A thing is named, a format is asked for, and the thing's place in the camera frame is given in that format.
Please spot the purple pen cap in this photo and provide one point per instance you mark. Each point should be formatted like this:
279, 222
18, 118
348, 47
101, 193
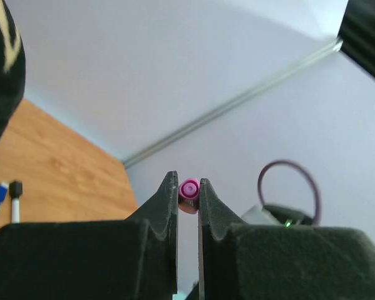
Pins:
188, 195

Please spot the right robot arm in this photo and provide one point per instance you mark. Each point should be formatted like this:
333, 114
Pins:
287, 216

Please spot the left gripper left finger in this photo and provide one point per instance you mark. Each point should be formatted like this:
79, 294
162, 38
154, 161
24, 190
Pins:
134, 258

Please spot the black floral plush blanket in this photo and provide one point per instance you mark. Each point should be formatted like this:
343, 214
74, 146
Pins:
12, 67

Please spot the black cap whiteboard marker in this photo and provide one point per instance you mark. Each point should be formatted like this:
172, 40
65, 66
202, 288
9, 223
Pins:
15, 192

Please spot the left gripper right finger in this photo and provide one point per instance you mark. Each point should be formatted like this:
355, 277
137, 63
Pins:
242, 261

